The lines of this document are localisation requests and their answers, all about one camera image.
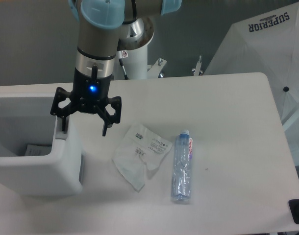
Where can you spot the clear blue plastic bottle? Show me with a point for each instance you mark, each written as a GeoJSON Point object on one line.
{"type": "Point", "coordinates": [182, 168]}

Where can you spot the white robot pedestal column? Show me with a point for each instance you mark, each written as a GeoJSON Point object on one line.
{"type": "Point", "coordinates": [135, 63]}

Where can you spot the paper inside trash can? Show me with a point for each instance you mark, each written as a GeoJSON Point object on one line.
{"type": "Point", "coordinates": [37, 150]}

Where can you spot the white push-top trash can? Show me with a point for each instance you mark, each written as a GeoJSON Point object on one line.
{"type": "Point", "coordinates": [25, 119]}

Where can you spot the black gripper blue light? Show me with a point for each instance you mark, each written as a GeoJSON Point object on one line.
{"type": "Point", "coordinates": [89, 95]}

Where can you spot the white umbrella with navy text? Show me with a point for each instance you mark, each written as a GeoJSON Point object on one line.
{"type": "Point", "coordinates": [267, 43]}

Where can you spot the white metal base frame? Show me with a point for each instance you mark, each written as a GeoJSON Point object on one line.
{"type": "Point", "coordinates": [156, 70]}

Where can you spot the crumpled white plastic bag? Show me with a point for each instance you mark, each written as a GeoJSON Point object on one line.
{"type": "Point", "coordinates": [140, 149]}

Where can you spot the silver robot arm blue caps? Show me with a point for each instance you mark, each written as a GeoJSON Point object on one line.
{"type": "Point", "coordinates": [101, 24]}

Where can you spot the black device at table edge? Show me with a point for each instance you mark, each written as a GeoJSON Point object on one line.
{"type": "Point", "coordinates": [294, 208]}

